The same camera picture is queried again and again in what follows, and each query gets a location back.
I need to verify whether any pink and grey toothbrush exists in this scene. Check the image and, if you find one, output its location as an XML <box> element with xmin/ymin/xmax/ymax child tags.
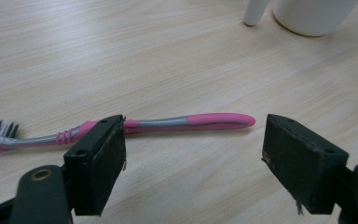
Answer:
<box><xmin>0</xmin><ymin>112</ymin><xmax>257</xmax><ymax>153</ymax></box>

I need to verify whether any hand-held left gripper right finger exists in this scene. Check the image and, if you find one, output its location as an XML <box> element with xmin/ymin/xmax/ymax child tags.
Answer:
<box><xmin>261</xmin><ymin>113</ymin><xmax>350</xmax><ymax>217</ymax></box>

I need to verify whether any white cup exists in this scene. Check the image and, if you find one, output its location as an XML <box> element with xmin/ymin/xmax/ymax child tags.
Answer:
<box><xmin>272</xmin><ymin>0</ymin><xmax>358</xmax><ymax>37</ymax></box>

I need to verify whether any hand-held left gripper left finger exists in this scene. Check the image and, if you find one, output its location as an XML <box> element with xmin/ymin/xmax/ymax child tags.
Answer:
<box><xmin>62</xmin><ymin>114</ymin><xmax>128</xmax><ymax>217</ymax></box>

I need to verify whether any white cylindrical object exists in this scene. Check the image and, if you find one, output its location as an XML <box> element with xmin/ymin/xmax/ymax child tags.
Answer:
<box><xmin>242</xmin><ymin>0</ymin><xmax>270</xmax><ymax>27</ymax></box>

